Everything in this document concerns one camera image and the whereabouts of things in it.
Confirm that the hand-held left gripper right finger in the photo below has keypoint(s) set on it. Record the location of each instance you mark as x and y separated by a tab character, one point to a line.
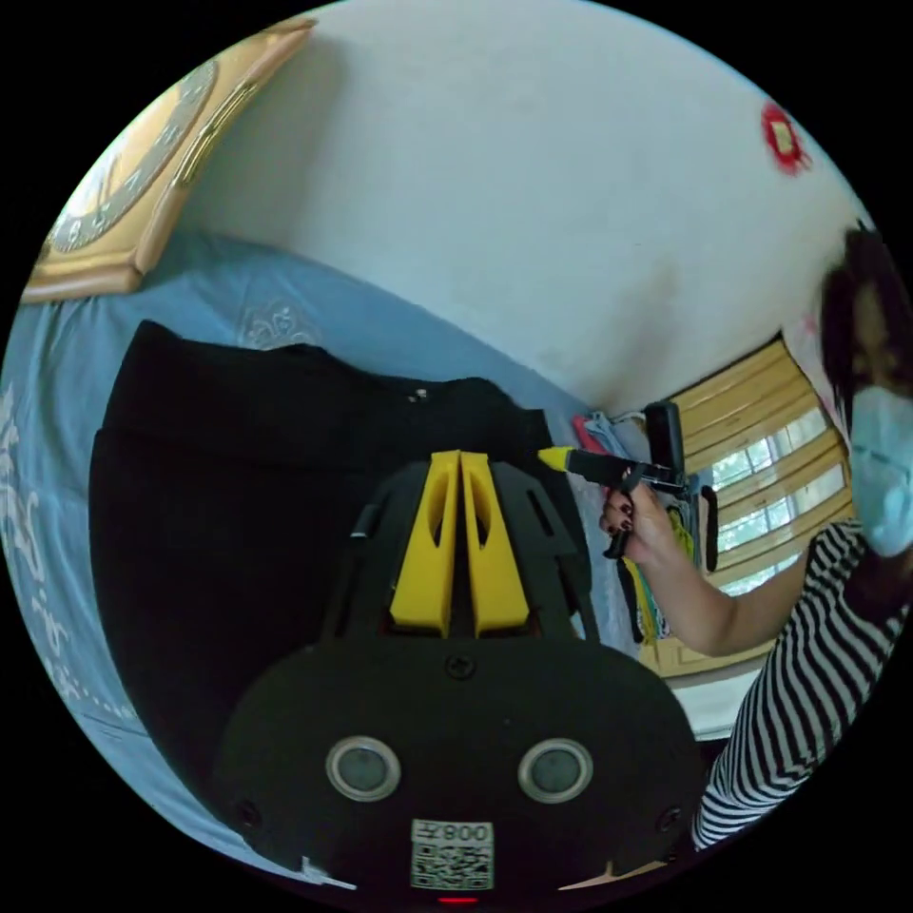
499	585

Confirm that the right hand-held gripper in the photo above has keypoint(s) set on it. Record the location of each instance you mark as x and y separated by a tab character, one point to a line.
599	467

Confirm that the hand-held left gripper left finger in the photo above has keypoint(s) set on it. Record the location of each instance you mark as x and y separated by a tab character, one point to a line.
428	571

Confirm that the black hooded jacket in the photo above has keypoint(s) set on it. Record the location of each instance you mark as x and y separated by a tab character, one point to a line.
235	499

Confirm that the person's right forearm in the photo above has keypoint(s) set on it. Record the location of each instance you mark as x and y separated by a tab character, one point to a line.
713	606

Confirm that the person's right hand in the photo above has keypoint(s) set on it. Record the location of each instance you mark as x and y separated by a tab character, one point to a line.
645	528

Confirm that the pile of clothes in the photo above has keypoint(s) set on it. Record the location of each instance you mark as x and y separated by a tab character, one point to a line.
645	606

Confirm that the person's body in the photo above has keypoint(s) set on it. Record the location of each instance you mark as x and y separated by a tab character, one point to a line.
806	677

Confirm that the bed with blue printed sheet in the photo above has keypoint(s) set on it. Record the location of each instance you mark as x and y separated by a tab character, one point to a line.
64	399

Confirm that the wooden headboard with round ornament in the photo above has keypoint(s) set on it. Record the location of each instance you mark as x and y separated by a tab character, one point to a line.
143	214

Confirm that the window with wooden frame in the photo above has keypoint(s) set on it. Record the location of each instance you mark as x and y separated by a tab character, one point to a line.
770	456

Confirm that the red wall decoration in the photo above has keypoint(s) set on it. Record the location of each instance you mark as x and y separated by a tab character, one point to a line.
783	137

